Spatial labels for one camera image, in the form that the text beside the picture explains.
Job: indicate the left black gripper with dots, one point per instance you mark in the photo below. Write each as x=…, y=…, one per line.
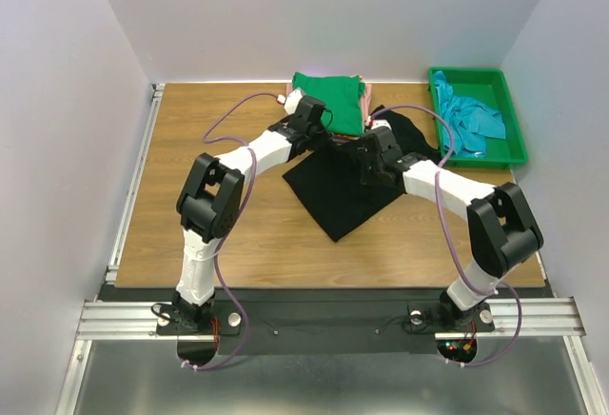
x=322, y=140

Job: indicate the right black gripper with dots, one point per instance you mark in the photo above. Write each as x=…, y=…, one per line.
x=363, y=167

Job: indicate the black t shirt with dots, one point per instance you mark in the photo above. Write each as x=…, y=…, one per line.
x=329, y=186

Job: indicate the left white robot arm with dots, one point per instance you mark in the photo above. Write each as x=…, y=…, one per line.
x=216, y=190

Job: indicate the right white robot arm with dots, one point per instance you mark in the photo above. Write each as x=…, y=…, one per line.
x=502, y=229

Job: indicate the folded orange t shirt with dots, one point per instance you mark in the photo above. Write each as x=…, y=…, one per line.
x=344, y=138

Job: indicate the folded green t shirt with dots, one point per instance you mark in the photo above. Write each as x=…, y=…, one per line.
x=340, y=101

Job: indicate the folded pink t shirt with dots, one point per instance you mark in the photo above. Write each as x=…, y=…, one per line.
x=367, y=101

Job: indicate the teal t shirt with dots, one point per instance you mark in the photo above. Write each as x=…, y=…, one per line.
x=471, y=121

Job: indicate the green plastic tray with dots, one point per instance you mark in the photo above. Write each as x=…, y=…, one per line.
x=490, y=87

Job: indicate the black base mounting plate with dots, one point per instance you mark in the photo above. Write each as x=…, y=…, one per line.
x=299, y=321

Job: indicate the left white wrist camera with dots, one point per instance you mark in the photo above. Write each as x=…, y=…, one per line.
x=290, y=101

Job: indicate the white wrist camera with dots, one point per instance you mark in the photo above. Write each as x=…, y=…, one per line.
x=290, y=101
x=378, y=123

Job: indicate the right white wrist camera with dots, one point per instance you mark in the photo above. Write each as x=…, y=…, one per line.
x=378, y=123

